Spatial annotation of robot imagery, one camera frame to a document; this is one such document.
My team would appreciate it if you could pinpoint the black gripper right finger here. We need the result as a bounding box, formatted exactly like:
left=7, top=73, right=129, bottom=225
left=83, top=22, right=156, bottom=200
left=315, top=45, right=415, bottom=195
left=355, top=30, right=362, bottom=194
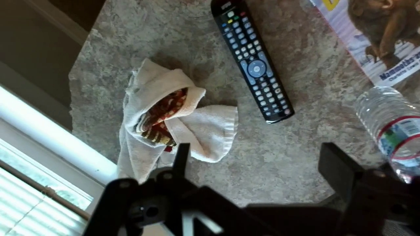
left=317, top=141, right=420, bottom=236

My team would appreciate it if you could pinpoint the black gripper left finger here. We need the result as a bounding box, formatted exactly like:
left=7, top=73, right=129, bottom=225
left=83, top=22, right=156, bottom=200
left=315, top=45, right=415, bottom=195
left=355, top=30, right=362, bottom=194
left=83, top=141, right=208, bottom=236

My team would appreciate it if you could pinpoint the white cloth with red pattern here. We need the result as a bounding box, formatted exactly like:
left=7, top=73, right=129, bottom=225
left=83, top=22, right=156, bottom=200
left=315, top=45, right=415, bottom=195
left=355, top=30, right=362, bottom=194
left=117, top=57, right=240, bottom=184

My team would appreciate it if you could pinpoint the black remote control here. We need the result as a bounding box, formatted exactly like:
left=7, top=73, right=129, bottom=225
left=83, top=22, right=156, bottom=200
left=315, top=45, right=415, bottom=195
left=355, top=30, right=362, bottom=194
left=210, top=0, right=296, bottom=124

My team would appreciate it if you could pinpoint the clear plastic water bottle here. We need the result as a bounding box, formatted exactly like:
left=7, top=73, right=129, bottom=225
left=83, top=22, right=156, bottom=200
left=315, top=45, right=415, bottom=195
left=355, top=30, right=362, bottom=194
left=353, top=85, right=420, bottom=184

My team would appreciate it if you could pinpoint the white window sill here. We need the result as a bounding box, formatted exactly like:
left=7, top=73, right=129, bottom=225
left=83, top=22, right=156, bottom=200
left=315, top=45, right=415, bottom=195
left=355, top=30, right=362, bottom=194
left=0, top=83, right=121, bottom=186

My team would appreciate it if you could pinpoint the narrow white window blind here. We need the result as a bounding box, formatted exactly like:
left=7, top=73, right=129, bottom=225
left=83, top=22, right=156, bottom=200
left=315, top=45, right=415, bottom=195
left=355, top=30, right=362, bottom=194
left=0, top=139, right=95, bottom=236

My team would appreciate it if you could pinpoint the mammoth picture magazine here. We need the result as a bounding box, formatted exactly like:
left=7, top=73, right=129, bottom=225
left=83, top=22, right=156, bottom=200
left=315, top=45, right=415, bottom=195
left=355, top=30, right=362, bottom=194
left=307, top=0, right=420, bottom=87

